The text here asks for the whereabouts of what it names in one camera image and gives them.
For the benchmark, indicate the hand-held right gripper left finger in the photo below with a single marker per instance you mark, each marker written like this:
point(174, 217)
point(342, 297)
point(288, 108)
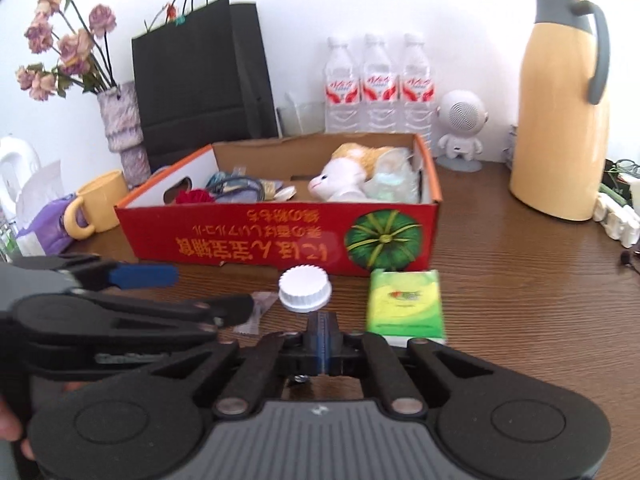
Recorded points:
point(314, 345)

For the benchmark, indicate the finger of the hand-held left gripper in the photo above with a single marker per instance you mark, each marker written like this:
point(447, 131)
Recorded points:
point(145, 276)
point(125, 317)

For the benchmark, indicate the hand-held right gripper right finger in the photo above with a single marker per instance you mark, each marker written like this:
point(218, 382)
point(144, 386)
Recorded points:
point(330, 345)

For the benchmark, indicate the clear candy wrapper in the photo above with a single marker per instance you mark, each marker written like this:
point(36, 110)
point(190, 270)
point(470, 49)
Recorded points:
point(262, 305)

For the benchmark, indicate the red artificial rose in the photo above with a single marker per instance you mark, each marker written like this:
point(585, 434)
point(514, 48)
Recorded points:
point(195, 196)

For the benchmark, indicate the red cardboard box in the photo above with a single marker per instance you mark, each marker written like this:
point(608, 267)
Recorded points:
point(280, 245)

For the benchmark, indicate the blue packet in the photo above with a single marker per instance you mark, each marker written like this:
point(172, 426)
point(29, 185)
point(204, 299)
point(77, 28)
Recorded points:
point(225, 180)

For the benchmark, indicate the yellow candy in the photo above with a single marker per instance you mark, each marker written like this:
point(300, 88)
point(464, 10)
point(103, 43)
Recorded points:
point(272, 187)

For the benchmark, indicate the clear plastic bag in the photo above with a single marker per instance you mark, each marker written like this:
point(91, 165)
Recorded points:
point(395, 185)

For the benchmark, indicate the yellow white plush toy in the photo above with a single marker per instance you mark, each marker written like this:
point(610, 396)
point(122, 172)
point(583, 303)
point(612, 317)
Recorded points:
point(345, 172)

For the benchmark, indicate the person's left hand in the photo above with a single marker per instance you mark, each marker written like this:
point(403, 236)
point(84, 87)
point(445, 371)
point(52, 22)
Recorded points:
point(11, 422)

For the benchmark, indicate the white ridged jar cap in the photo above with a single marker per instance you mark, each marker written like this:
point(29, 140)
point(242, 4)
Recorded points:
point(305, 287)

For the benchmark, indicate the green tissue pack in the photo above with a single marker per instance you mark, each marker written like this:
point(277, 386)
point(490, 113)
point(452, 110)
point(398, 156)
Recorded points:
point(405, 305)

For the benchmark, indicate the yellow mug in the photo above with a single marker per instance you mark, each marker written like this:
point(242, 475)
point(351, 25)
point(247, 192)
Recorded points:
point(107, 200)

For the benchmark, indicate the purple tissue pack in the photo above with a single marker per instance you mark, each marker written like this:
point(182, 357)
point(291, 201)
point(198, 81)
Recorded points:
point(47, 225)

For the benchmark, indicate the purple textured vase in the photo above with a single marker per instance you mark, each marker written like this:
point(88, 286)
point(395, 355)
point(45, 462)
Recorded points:
point(122, 125)

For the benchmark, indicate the white detergent bottle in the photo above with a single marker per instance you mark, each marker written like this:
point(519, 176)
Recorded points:
point(17, 170)

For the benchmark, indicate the black paper bag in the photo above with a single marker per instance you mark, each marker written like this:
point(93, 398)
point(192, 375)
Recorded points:
point(195, 75)

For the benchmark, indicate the clear glass cup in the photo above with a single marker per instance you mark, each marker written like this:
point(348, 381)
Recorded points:
point(300, 117)

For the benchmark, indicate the dried pink flowers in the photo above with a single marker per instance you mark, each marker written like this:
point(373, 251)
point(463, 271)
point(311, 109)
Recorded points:
point(75, 45)

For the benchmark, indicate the clear water bottle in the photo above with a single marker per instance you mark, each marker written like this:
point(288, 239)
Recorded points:
point(380, 95)
point(343, 95)
point(419, 95)

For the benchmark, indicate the white robot speaker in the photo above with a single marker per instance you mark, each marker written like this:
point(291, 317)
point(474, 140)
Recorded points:
point(462, 120)

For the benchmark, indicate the black earphones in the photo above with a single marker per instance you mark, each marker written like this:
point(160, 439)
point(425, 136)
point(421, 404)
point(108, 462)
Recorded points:
point(627, 260)

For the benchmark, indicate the yellow thermos jug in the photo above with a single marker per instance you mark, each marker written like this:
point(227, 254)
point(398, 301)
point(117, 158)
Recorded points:
point(560, 135)

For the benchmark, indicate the white power strip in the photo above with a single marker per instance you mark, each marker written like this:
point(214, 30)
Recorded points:
point(617, 220)

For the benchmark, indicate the dark green pouch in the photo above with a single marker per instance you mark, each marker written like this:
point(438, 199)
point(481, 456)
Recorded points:
point(612, 180)

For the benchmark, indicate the black eyeglasses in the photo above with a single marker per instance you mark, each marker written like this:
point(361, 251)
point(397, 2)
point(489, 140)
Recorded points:
point(627, 165)

